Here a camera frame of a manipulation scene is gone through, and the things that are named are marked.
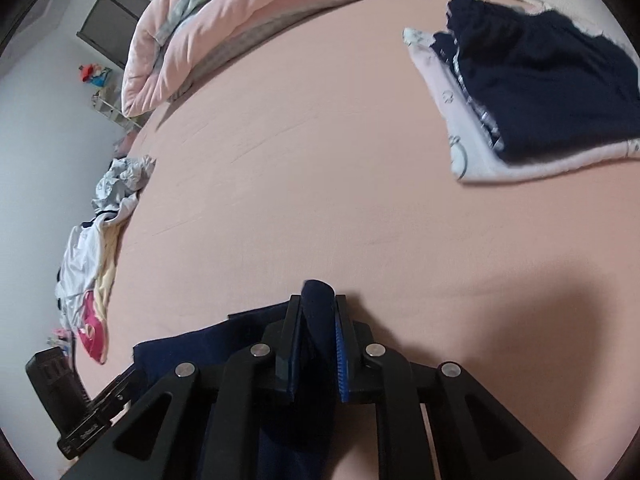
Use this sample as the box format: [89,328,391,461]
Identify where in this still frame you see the navy shorts with white stripes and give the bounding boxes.
[134,280,338,479]

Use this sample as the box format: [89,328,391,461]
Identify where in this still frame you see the navy garment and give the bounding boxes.
[432,0,639,162]

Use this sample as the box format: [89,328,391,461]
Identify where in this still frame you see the magenta pink garment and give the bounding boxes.
[76,290,108,364]

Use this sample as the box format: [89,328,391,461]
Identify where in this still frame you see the white garment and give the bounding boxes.
[54,194,138,332]

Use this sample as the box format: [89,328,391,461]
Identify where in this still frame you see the cream yellow garment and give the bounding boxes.
[93,224,122,320]

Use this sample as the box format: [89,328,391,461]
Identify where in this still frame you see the grey patterned crumpled garment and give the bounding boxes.
[91,155,156,211]

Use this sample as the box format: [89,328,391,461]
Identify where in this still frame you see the white shelf rack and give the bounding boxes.
[91,87,148,132]

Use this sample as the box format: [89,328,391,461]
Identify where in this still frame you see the pink bed sheet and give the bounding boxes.
[77,0,639,479]

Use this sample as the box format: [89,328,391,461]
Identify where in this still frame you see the red blue plush toy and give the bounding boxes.
[78,63,112,88]

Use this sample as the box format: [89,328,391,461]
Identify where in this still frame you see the grey door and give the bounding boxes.
[76,0,151,70]

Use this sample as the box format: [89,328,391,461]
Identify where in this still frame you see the pink folded quilt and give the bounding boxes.
[120,0,432,118]

